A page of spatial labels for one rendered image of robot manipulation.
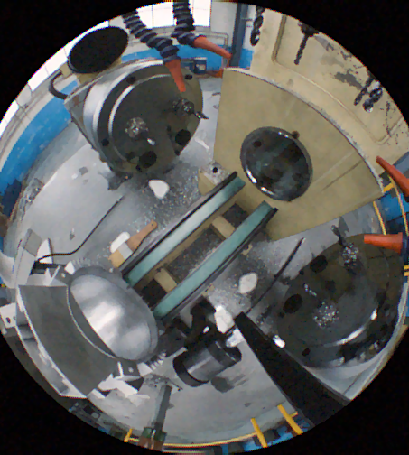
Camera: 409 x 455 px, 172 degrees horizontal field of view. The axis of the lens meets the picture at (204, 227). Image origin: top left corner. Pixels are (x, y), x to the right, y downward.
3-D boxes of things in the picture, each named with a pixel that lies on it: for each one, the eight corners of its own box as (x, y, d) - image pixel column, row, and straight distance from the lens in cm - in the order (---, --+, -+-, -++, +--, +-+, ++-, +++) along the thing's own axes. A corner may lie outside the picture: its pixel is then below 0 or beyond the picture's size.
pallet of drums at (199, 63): (198, 73, 602) (198, 56, 592) (209, 78, 534) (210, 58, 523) (165, 78, 559) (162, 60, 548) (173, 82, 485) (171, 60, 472)
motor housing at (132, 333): (118, 260, 32) (34, 248, 19) (176, 329, 30) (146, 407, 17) (77, 305, 44) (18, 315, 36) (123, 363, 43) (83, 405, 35)
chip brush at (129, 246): (152, 218, 43) (151, 217, 43) (161, 228, 41) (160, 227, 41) (107, 258, 49) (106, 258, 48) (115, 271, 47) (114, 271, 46)
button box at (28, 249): (42, 237, 43) (27, 226, 43) (36, 257, 38) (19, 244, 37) (27, 274, 55) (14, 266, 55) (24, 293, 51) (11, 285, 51)
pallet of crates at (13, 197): (26, 181, 599) (13, 171, 588) (23, 196, 533) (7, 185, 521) (13, 207, 666) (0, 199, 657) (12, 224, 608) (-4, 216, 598)
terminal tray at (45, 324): (69, 281, 19) (16, 281, 16) (125, 361, 18) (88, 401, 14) (46, 320, 29) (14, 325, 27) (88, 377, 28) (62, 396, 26)
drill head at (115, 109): (150, 112, 67) (136, 60, 61) (213, 148, 41) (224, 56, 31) (97, 144, 62) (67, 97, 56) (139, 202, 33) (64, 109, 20)
